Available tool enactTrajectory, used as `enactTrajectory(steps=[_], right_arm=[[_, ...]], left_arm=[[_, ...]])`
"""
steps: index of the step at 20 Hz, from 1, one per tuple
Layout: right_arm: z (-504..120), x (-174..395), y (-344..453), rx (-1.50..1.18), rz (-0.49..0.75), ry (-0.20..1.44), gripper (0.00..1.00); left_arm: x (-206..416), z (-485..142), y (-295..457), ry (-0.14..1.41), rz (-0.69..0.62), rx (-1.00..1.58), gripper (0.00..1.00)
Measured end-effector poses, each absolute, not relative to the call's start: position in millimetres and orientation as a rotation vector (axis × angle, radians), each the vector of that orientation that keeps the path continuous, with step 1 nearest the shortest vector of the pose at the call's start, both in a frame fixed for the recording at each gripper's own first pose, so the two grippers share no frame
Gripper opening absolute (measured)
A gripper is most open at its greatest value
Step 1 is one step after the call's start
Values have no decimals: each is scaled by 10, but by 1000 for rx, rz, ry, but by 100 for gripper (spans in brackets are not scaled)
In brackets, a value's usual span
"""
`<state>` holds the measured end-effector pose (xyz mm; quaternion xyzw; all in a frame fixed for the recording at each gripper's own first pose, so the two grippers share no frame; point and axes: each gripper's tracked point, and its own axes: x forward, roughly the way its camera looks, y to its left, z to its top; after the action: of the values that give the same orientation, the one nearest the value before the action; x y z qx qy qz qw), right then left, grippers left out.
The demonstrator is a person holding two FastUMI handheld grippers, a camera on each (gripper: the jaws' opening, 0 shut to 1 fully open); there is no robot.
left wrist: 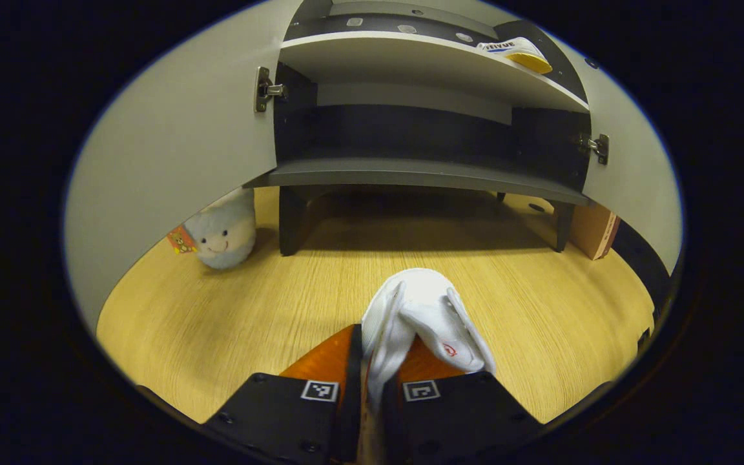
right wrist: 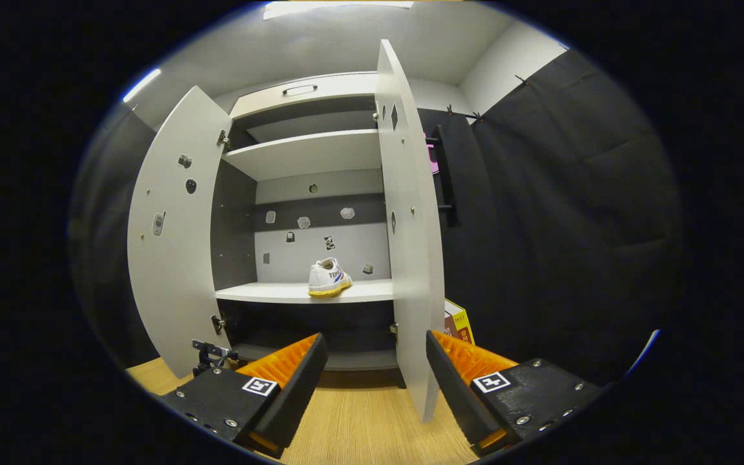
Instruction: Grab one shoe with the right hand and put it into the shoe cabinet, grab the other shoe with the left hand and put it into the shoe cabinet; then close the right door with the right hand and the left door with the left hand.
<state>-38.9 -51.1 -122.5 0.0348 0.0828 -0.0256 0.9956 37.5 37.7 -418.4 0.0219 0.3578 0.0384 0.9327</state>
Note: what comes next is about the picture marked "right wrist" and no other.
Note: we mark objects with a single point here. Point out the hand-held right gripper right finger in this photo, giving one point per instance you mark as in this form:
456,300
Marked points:
453,394

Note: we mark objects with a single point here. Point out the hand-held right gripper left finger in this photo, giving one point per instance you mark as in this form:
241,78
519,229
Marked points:
304,387

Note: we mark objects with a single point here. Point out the white cabinet door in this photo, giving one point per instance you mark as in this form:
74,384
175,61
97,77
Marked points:
417,258
172,258

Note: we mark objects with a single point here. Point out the white canvas shoe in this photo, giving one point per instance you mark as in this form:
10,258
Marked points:
327,278

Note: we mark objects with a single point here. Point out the white and grey shoe cabinet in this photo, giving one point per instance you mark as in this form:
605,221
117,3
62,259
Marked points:
307,155

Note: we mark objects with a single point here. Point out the yellow and red box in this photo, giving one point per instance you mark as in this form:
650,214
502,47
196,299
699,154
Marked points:
457,323

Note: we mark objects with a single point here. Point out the black backdrop cloth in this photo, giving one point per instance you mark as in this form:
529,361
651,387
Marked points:
572,213

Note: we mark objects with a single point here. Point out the long ceiling light tube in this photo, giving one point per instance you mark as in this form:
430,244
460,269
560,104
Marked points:
141,85

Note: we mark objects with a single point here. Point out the rectangular ceiling light panel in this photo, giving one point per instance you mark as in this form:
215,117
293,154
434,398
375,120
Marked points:
340,8

